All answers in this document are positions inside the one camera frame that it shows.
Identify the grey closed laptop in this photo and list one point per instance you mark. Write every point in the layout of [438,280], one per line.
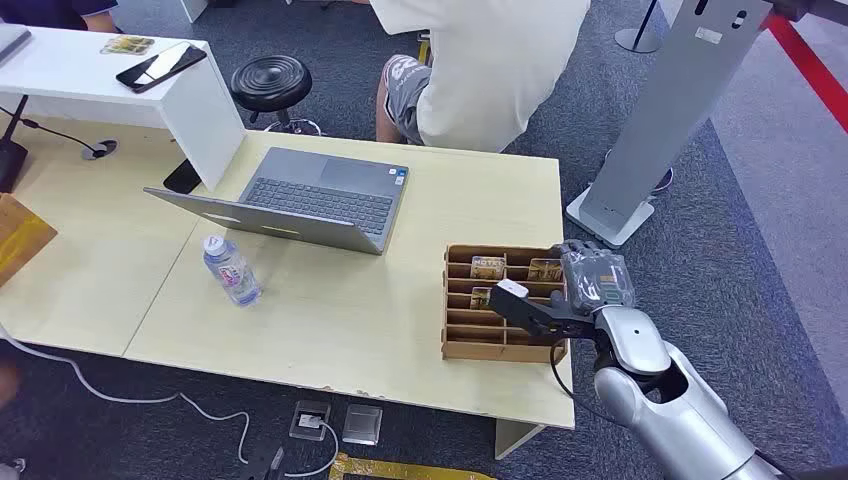
[10,40]

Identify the black round stool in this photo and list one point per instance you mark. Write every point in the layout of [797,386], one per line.
[271,82]

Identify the grey open laptop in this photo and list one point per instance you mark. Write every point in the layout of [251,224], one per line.
[318,192]

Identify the grey floor cover plate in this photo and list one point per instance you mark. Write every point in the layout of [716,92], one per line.
[362,424]

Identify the black monitor stand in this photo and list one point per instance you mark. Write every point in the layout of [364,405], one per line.
[10,162]

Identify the white desk riser shelf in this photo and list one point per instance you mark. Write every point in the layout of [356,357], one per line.
[79,86]

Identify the person in dark top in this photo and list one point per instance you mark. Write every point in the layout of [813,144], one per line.
[46,12]

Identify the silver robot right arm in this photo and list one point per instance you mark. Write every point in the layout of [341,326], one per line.
[669,404]

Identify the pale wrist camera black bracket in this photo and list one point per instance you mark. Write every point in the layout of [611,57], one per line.
[523,311]

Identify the white table leg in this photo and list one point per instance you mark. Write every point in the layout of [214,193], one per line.
[513,438]

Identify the yellow floor tape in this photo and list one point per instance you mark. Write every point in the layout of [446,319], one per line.
[397,471]

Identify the gold printed card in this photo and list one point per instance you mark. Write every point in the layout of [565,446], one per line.
[487,268]
[480,298]
[543,270]
[127,45]

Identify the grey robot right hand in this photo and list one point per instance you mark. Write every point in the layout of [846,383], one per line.
[599,278]

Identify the dark shoe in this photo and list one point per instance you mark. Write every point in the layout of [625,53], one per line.
[664,180]

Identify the red barrier tape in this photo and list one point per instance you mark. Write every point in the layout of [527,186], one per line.
[811,69]

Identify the clear plastic water bottle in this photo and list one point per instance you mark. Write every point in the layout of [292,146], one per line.
[232,273]

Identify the black flat phone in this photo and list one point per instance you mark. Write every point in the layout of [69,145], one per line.
[182,177]

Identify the floor socket with plug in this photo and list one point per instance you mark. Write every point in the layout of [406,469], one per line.
[309,420]

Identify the black smartphone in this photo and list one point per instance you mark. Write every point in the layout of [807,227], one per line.
[161,67]

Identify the brown wooden box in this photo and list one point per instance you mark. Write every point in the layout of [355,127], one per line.
[20,238]

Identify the grey stanchion base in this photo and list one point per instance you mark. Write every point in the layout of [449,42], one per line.
[637,40]

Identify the cardboard card organiser box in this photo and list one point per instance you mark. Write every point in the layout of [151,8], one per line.
[474,348]

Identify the grey kiosk stand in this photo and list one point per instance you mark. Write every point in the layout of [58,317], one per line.
[669,112]

